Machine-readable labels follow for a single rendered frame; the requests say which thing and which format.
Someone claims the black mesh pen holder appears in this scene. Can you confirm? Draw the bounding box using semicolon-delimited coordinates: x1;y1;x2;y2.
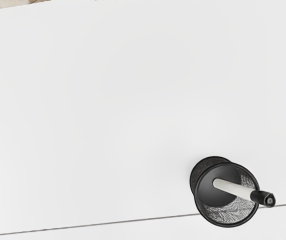
188;156;261;228

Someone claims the white pen with black cap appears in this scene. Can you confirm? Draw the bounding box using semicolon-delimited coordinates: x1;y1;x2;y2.
212;177;277;208

